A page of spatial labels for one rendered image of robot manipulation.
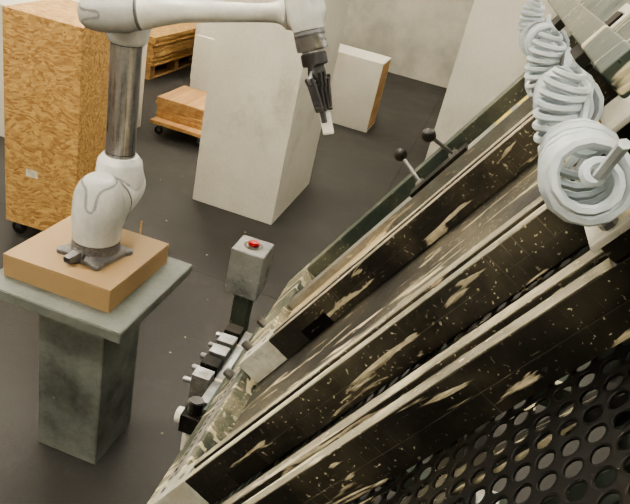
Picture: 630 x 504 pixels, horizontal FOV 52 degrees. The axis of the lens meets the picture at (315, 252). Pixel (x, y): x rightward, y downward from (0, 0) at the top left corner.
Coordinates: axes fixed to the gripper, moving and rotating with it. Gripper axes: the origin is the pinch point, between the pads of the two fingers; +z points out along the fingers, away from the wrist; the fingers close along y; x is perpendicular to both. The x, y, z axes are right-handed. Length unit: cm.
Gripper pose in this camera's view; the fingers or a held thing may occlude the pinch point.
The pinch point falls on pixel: (326, 122)
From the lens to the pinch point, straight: 195.4
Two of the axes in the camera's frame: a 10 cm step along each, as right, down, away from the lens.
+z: 2.0, 9.4, 2.7
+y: 4.3, -3.3, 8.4
